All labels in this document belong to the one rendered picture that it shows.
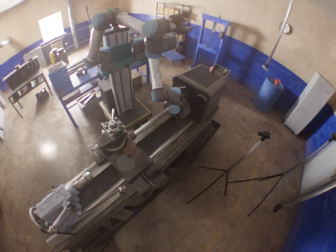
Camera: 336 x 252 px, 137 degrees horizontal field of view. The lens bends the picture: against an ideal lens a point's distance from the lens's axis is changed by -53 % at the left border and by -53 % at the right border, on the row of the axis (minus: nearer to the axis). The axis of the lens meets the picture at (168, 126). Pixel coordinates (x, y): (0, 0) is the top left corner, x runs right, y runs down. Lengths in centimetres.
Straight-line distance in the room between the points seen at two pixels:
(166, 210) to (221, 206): 87
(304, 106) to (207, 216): 360
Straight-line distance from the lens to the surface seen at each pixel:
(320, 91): 425
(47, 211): 134
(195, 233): 226
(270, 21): 444
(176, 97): 113
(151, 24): 71
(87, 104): 311
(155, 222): 218
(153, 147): 166
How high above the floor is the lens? 217
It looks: 52 degrees down
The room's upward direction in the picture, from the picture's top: 8 degrees clockwise
